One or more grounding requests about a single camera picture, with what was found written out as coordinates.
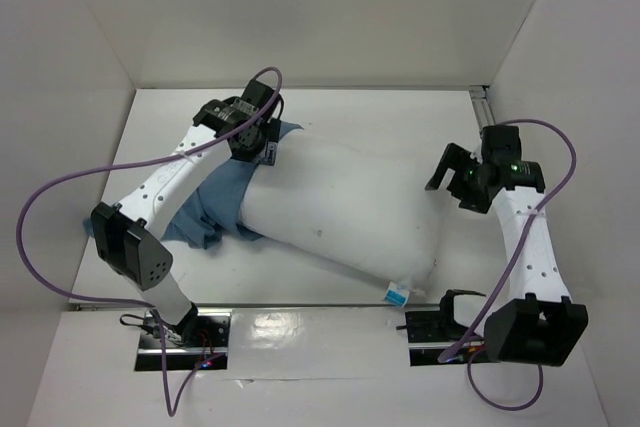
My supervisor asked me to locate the blue white pillow tag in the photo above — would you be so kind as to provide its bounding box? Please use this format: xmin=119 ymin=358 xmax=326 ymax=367
xmin=383 ymin=282 xmax=411 ymax=307

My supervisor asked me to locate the white pillow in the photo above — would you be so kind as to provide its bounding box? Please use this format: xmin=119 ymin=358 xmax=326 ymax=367
xmin=239 ymin=129 xmax=448 ymax=292

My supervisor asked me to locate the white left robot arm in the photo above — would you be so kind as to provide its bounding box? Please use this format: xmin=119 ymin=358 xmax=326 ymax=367
xmin=90 ymin=79 xmax=283 ymax=346

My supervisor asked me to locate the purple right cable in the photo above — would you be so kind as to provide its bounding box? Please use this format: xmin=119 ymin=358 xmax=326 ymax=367
xmin=437 ymin=119 xmax=579 ymax=408

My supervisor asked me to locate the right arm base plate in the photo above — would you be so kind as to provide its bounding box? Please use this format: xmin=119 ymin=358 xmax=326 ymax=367
xmin=397 ymin=310 xmax=491 ymax=367

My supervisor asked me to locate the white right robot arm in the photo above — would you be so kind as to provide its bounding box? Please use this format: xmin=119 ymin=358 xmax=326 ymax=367
xmin=425 ymin=120 xmax=588 ymax=367

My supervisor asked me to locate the aluminium frame rail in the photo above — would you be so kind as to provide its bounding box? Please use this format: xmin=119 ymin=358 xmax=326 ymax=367
xmin=469 ymin=85 xmax=496 ymax=133

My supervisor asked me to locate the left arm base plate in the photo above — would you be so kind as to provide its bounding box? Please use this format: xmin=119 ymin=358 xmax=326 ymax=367
xmin=129 ymin=309 xmax=231 ymax=372

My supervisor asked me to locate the blue pillowcase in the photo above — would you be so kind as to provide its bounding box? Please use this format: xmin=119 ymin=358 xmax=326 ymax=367
xmin=82 ymin=119 xmax=304 ymax=251

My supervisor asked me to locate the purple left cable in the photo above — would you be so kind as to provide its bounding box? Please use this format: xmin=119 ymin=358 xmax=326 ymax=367
xmin=15 ymin=66 xmax=284 ymax=418

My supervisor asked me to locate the purple cable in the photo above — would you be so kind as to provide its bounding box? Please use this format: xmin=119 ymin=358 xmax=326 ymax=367
xmin=15 ymin=66 xmax=284 ymax=418
xmin=437 ymin=119 xmax=579 ymax=408

